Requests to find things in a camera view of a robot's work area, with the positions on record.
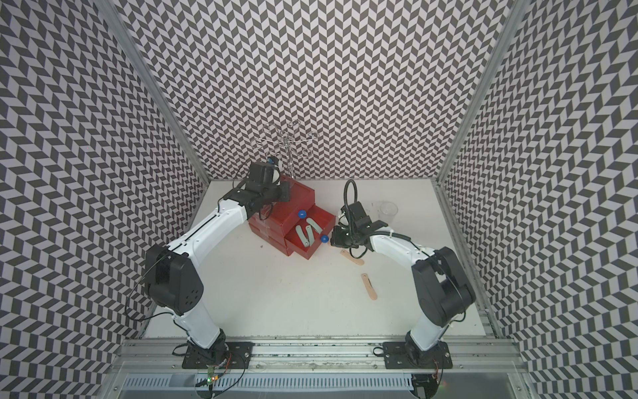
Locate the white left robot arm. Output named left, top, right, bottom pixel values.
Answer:
left=141, top=156, right=290, bottom=358

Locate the aluminium corner post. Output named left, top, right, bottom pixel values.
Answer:
left=94, top=0, right=210, bottom=185
left=435, top=0, right=531, bottom=186

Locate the aluminium corner post left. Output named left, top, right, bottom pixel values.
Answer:
left=94, top=0, right=210, bottom=185

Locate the pink folding knife lower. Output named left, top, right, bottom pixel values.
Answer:
left=361, top=274, right=378, bottom=301

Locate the red drawer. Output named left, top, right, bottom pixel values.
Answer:
left=285, top=205, right=337, bottom=260

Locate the aluminium front rail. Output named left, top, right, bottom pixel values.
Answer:
left=111, top=336, right=527, bottom=373

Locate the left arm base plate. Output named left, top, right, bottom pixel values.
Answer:
left=181, top=342, right=254, bottom=370

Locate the red plastic drawer cabinet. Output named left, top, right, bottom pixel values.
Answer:
left=249, top=176, right=315, bottom=256

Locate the chrome wire stand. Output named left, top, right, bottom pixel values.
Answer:
left=251, top=119, right=319, bottom=179

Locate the mint folding knife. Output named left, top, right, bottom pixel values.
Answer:
left=306, top=224, right=315, bottom=247
left=295, top=225, right=310, bottom=248
left=306, top=218, right=322, bottom=235

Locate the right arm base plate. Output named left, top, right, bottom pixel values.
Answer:
left=381, top=341, right=454, bottom=370

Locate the pink folding knife angled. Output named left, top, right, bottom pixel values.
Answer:
left=340, top=249, right=365, bottom=266

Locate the clear drinking glass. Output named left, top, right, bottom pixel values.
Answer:
left=375, top=201, right=399, bottom=224

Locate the aluminium corner post right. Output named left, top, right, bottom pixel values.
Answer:
left=435, top=0, right=531, bottom=186

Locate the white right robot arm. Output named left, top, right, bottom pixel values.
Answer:
left=331, top=201, right=476, bottom=352

